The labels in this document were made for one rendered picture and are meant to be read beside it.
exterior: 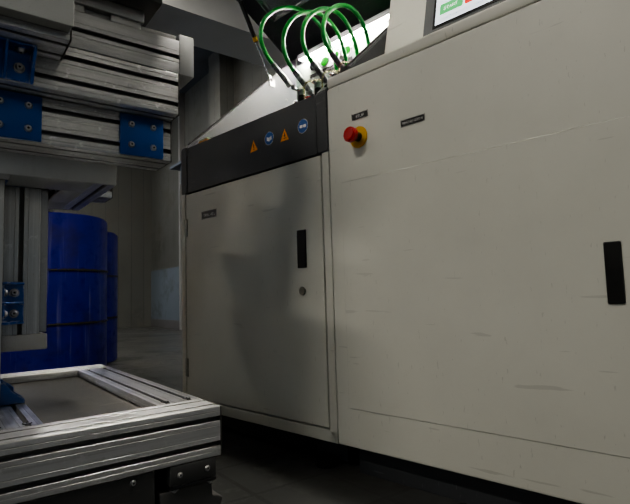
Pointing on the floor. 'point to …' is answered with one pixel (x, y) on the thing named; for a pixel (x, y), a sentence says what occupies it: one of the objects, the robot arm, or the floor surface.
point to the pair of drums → (76, 297)
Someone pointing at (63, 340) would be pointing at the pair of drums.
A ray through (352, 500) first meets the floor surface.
